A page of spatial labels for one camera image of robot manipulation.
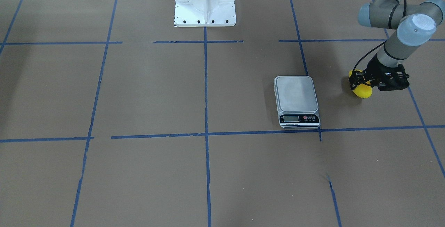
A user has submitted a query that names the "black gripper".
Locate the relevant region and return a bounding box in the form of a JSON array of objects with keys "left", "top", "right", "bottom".
[{"left": 349, "top": 54, "right": 396, "bottom": 90}]

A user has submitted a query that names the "yellow mango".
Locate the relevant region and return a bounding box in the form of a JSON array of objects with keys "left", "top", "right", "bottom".
[{"left": 348, "top": 77, "right": 372, "bottom": 99}]

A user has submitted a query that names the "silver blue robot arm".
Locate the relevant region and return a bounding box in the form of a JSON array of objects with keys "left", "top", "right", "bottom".
[{"left": 349, "top": 0, "right": 444, "bottom": 91}]

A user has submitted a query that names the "silver electronic kitchen scale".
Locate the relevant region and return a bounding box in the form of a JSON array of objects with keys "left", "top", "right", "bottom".
[{"left": 274, "top": 75, "right": 321, "bottom": 129}]

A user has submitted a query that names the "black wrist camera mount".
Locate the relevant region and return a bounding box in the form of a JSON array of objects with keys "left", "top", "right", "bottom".
[{"left": 376, "top": 64, "right": 410, "bottom": 92}]

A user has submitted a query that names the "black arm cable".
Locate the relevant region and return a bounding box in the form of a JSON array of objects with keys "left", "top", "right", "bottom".
[{"left": 351, "top": 39, "right": 387, "bottom": 78}]

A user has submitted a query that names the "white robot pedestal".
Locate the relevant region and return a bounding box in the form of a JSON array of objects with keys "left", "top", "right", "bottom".
[{"left": 174, "top": 0, "right": 237, "bottom": 27}]

